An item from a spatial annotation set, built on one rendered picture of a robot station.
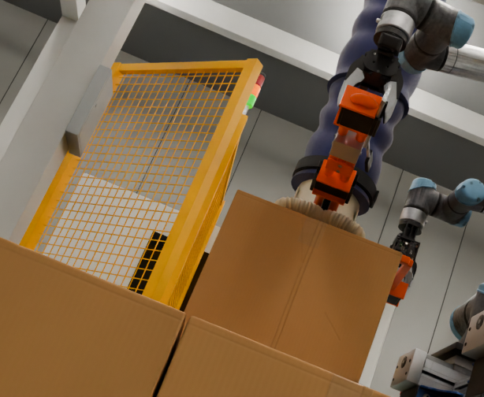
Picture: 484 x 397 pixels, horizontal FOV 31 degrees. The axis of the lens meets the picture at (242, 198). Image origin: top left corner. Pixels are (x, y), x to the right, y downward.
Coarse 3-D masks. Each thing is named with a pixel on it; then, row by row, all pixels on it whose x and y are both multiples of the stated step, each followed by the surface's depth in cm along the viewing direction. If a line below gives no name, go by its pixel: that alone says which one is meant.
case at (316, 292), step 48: (240, 192) 199; (240, 240) 194; (288, 240) 195; (336, 240) 195; (240, 288) 190; (288, 288) 190; (336, 288) 191; (384, 288) 192; (288, 336) 186; (336, 336) 187
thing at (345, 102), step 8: (352, 88) 172; (344, 96) 171; (376, 96) 172; (344, 104) 170; (352, 104) 171; (344, 112) 172; (352, 112) 171; (360, 112) 170; (368, 112) 170; (376, 112) 170; (336, 120) 178; (344, 120) 175; (352, 120) 174; (360, 120) 173; (368, 120) 171; (352, 128) 177; (360, 128) 176; (368, 128) 174
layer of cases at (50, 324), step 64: (0, 256) 98; (0, 320) 95; (64, 320) 96; (128, 320) 97; (192, 320) 97; (0, 384) 93; (64, 384) 93; (128, 384) 94; (192, 384) 95; (256, 384) 96; (320, 384) 96
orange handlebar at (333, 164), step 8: (352, 96) 171; (360, 96) 170; (368, 96) 170; (360, 104) 170; (368, 104) 169; (376, 104) 170; (344, 128) 181; (360, 136) 181; (328, 160) 195; (336, 160) 195; (328, 168) 198; (336, 168) 197; (344, 168) 195; (352, 168) 194; (344, 176) 200; (320, 200) 216; (328, 208) 221; (336, 208) 217; (408, 264) 231; (400, 272) 237; (400, 280) 242; (392, 288) 250
